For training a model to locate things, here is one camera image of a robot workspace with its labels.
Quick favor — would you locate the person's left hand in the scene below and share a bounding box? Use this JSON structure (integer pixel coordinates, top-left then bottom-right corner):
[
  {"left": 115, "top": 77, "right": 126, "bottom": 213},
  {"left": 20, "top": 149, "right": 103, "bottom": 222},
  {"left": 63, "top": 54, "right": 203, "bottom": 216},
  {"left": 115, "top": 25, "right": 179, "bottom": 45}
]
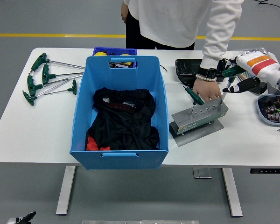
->
[{"left": 192, "top": 78, "right": 223, "bottom": 103}]

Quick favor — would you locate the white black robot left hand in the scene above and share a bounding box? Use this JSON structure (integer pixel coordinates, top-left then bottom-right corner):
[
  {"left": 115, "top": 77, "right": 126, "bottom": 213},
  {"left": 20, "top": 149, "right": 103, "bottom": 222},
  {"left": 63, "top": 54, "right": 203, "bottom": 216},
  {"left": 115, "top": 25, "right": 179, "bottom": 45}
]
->
[{"left": 8, "top": 210, "right": 37, "bottom": 224}]

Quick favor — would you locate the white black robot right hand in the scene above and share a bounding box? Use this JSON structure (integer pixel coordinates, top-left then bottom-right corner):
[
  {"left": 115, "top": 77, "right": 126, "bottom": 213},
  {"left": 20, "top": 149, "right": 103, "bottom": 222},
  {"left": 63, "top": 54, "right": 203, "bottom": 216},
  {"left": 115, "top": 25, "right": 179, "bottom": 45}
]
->
[{"left": 217, "top": 52, "right": 280, "bottom": 94}]

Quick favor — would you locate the person's right hand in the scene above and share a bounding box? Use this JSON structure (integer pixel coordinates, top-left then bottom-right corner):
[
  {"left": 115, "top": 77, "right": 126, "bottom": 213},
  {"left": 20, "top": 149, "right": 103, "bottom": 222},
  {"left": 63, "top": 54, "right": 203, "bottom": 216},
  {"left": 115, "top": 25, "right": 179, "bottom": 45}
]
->
[{"left": 120, "top": 2, "right": 129, "bottom": 23}]

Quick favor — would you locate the small green T-handle hex wrench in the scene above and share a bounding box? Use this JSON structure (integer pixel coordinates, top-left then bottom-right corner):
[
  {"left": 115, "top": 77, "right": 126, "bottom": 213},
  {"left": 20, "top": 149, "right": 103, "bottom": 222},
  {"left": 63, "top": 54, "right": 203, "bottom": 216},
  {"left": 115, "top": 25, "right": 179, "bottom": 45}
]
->
[{"left": 182, "top": 85, "right": 205, "bottom": 117}]

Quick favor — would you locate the large green T-handle hex wrench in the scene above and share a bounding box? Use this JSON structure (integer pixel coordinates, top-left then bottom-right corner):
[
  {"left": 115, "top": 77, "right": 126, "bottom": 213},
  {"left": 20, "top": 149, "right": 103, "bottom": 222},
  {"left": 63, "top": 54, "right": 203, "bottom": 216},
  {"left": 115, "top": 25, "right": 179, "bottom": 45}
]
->
[{"left": 217, "top": 66, "right": 247, "bottom": 111}]

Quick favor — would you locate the grey green wrench stand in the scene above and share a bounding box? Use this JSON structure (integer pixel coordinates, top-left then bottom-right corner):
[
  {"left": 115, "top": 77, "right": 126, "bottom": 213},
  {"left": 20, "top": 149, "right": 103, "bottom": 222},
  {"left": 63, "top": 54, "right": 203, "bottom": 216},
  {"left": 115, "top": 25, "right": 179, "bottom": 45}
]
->
[{"left": 169, "top": 97, "right": 229, "bottom": 147}]

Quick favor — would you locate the clear bag of resistors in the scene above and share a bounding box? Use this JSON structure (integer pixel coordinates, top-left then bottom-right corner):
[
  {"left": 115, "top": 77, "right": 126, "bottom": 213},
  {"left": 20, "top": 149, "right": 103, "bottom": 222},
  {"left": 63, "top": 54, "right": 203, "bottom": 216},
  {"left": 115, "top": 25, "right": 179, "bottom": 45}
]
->
[{"left": 231, "top": 47, "right": 278, "bottom": 81}]

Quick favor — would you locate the black wristwatch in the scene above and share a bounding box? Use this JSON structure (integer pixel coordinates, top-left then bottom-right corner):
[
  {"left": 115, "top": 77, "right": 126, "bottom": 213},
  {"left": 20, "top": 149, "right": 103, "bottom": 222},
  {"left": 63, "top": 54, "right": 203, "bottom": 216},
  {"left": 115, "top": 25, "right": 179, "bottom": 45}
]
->
[{"left": 197, "top": 67, "right": 218, "bottom": 79}]

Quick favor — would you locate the black plastic tray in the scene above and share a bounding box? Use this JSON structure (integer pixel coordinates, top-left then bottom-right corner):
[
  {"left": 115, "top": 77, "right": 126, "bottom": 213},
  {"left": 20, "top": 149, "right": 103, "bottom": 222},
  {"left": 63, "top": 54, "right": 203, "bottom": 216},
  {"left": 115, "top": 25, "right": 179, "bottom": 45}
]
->
[{"left": 175, "top": 58, "right": 229, "bottom": 86}]

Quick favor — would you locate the small dark blue bin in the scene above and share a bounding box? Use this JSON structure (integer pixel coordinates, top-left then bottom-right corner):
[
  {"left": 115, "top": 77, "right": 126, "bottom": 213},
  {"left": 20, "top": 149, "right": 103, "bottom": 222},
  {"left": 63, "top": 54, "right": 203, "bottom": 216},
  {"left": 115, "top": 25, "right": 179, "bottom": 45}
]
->
[{"left": 92, "top": 46, "right": 138, "bottom": 69}]

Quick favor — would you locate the person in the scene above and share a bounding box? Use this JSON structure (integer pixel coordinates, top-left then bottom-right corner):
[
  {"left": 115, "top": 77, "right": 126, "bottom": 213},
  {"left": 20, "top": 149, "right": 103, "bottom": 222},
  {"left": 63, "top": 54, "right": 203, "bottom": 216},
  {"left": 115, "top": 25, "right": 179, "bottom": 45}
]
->
[{"left": 123, "top": 0, "right": 245, "bottom": 51}]

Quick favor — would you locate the light blue bowl of components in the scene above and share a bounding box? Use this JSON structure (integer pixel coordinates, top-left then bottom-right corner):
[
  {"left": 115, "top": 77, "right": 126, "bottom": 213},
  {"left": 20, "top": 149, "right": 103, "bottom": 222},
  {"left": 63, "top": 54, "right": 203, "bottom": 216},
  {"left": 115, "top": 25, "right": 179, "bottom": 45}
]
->
[{"left": 257, "top": 94, "right": 280, "bottom": 128}]

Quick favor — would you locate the white table leg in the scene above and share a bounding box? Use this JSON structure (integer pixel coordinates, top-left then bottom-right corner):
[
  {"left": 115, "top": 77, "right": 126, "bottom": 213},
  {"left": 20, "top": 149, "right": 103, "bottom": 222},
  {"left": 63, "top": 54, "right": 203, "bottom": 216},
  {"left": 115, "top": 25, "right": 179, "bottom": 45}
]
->
[
  {"left": 55, "top": 165, "right": 77, "bottom": 216},
  {"left": 221, "top": 167, "right": 243, "bottom": 217}
]

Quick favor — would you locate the black cloth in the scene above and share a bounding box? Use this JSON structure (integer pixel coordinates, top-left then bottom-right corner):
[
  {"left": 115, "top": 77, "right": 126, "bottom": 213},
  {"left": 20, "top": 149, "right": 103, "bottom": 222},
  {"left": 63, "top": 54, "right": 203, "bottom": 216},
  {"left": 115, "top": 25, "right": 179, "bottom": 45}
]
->
[{"left": 85, "top": 87, "right": 160, "bottom": 151}]

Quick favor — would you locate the red cloth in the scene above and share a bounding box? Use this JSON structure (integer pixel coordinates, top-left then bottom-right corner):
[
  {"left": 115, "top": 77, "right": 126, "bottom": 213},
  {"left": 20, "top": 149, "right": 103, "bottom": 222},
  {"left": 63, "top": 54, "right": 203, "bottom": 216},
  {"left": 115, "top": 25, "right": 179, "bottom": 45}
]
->
[{"left": 86, "top": 136, "right": 112, "bottom": 151}]

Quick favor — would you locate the black table control panel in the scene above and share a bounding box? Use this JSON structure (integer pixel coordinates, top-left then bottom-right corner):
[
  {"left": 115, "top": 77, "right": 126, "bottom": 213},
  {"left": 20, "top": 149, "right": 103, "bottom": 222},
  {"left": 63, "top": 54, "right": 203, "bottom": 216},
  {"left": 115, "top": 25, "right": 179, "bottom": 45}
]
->
[{"left": 250, "top": 168, "right": 280, "bottom": 175}]

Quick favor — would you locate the large light blue plastic bin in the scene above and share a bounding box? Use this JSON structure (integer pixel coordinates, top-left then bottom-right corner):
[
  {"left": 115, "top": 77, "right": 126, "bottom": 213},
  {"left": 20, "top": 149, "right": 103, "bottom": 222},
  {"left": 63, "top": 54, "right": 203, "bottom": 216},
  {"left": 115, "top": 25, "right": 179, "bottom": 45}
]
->
[{"left": 69, "top": 55, "right": 170, "bottom": 170}]

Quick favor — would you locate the white bead bracelet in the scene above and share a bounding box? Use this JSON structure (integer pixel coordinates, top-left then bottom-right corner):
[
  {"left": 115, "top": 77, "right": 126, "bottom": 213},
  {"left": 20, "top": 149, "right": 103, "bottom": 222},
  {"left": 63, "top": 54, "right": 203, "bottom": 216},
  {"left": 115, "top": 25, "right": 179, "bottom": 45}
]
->
[{"left": 195, "top": 74, "right": 217, "bottom": 83}]

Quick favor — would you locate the grey metal table bracket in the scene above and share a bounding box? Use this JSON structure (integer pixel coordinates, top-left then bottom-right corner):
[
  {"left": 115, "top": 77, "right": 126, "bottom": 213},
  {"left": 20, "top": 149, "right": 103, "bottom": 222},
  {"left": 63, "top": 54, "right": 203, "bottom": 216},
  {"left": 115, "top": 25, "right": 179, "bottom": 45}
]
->
[{"left": 192, "top": 167, "right": 212, "bottom": 179}]

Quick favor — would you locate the short green T-handle hex wrench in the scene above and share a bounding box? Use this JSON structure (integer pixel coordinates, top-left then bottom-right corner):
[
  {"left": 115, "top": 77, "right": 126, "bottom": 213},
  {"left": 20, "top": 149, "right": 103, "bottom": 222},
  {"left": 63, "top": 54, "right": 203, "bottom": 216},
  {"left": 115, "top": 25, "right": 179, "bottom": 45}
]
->
[{"left": 43, "top": 79, "right": 78, "bottom": 96}]

